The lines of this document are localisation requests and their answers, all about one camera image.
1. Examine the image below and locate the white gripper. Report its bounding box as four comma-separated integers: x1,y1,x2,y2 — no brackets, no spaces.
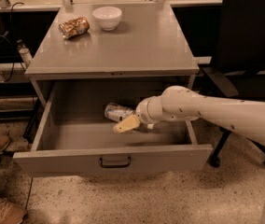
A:
113,96,163,133

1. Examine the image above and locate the clear plastic water bottle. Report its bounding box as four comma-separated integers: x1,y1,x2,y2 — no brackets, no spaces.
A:
104,102,155,131

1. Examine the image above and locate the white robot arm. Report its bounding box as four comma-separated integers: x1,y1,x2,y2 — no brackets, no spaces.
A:
114,86,265,146

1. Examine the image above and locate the open grey drawer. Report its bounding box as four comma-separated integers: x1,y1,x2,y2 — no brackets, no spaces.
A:
14,79,213,177

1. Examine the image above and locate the small bottle beside cabinet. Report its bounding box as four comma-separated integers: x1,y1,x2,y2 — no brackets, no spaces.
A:
17,39,33,68

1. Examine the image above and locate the grey metal cabinet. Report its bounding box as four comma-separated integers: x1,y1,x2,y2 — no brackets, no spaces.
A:
25,2,199,104

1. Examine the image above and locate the white ceramic bowl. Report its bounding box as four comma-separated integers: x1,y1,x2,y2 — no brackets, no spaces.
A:
92,6,122,31

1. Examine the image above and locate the crushed gold can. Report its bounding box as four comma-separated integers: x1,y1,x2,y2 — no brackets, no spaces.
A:
59,17,90,39

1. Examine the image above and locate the black office chair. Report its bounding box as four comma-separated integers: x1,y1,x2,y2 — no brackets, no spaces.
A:
197,0,265,168

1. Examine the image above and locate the tan shoe near bottom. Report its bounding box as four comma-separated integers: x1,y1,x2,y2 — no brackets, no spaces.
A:
0,198,27,224

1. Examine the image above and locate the black drawer handle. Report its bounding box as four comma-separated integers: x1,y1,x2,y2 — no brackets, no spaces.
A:
99,157,132,169

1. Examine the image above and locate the black power cable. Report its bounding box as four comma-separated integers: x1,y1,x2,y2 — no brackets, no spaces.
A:
0,2,26,83

